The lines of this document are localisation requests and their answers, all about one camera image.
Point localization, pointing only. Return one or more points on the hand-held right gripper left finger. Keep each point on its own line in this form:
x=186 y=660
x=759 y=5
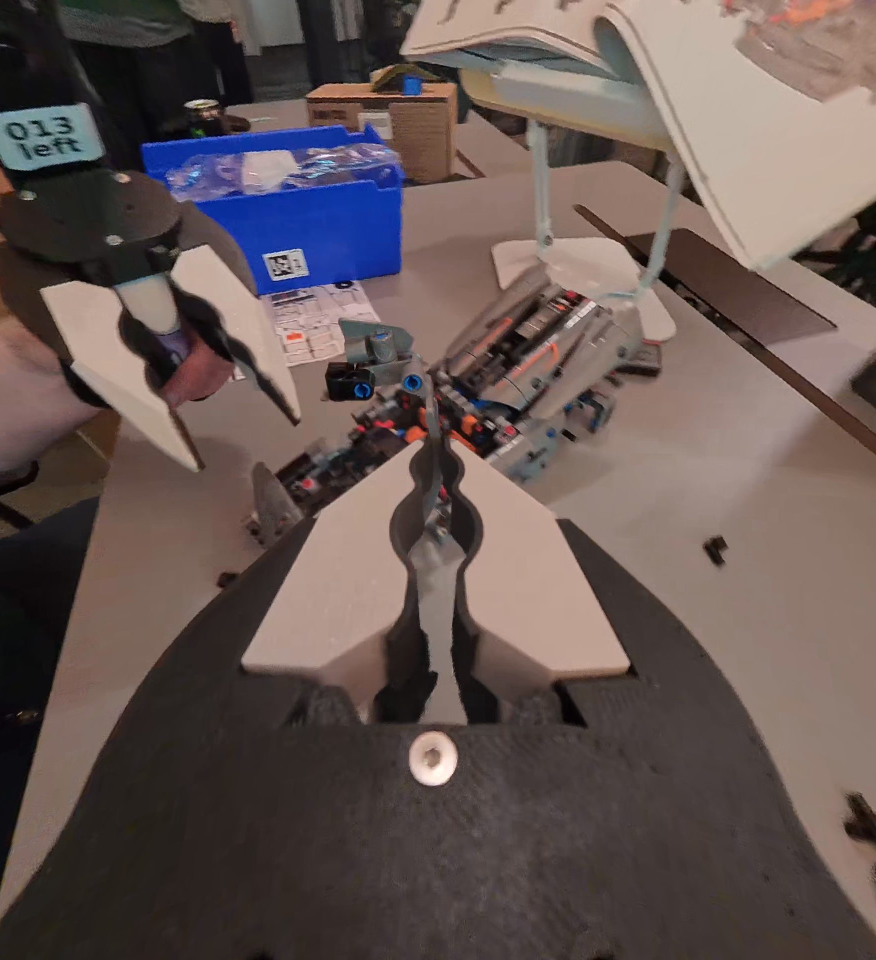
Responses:
x=333 y=592

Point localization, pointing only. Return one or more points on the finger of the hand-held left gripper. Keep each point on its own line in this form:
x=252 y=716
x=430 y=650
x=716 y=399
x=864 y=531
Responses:
x=228 y=300
x=100 y=337

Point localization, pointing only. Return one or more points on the person's dark green clothing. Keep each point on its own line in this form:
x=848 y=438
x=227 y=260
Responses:
x=3 y=675

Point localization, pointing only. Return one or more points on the dark drink can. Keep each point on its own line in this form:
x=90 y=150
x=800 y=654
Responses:
x=204 y=120

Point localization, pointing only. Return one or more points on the white instruction booklet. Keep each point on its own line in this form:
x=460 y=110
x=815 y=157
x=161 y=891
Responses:
x=745 y=150

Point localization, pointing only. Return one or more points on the dark brown board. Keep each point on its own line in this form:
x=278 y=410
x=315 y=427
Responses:
x=745 y=300

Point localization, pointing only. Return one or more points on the clear plastic bags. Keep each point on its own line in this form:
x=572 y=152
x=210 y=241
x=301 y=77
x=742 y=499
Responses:
x=280 y=169

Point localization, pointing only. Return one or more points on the white book stand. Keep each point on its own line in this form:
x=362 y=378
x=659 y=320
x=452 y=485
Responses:
x=535 y=259

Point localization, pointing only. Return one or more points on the grey lego car model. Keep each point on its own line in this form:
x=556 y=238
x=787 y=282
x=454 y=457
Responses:
x=520 y=360

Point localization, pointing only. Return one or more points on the cardboard box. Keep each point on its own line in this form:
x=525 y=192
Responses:
x=423 y=127

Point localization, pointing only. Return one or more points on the blue plastic bin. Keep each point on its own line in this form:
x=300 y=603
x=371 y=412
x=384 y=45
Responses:
x=333 y=225

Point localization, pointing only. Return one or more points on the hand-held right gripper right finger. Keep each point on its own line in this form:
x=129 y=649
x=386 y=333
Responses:
x=535 y=592

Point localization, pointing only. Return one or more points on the white sticker sheet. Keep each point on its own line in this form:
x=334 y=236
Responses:
x=310 y=315

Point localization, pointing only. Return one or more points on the person's left hand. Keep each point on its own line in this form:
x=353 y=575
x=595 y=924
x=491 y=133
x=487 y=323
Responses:
x=202 y=375

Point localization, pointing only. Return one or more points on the dark flat panel red stripe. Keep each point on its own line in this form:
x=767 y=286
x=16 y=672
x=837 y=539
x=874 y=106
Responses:
x=638 y=364

